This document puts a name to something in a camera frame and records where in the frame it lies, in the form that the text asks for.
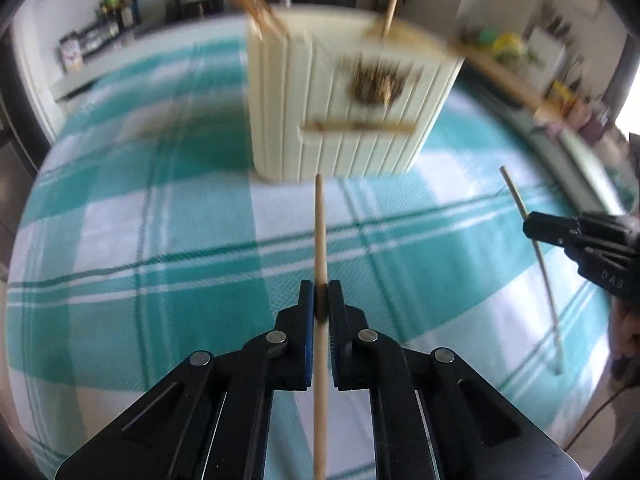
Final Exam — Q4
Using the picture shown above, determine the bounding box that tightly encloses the cream wood-grain utensil holder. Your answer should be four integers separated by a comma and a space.
247, 4, 467, 184

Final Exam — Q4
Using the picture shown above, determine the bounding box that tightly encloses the yellow packet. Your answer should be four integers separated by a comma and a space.
549, 82, 577, 112

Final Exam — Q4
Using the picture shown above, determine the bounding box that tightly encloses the white jar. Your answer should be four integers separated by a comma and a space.
58, 37, 85, 74

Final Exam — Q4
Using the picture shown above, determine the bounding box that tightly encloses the yellow green sponge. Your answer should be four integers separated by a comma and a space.
476, 27, 527, 62

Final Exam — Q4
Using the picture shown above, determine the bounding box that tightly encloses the thin slender chopstick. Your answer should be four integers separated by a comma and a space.
499, 165, 564, 377

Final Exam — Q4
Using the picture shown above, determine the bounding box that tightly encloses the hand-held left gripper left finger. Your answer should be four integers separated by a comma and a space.
55, 279, 318, 480

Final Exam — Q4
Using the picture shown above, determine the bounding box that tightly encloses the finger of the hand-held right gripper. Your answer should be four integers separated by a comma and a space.
522, 211, 640, 262

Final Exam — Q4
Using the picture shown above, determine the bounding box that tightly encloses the white cutting board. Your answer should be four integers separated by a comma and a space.
525, 27, 569, 82

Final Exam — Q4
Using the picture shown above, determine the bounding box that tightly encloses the spice rack with bottles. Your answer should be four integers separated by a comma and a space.
79, 0, 142, 59

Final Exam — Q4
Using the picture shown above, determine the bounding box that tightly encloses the person's right hand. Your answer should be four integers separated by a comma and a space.
607, 300, 640, 378

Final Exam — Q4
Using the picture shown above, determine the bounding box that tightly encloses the wooden tray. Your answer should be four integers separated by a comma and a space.
459, 47, 547, 112

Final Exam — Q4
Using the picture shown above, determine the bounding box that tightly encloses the gas stove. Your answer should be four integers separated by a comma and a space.
160, 0, 371, 25

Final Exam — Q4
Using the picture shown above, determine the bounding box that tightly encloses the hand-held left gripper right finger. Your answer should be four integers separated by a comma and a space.
326, 279, 584, 480

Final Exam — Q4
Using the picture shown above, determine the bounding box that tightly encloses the teal checkered tablecloth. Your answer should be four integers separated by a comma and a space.
4, 15, 632, 480

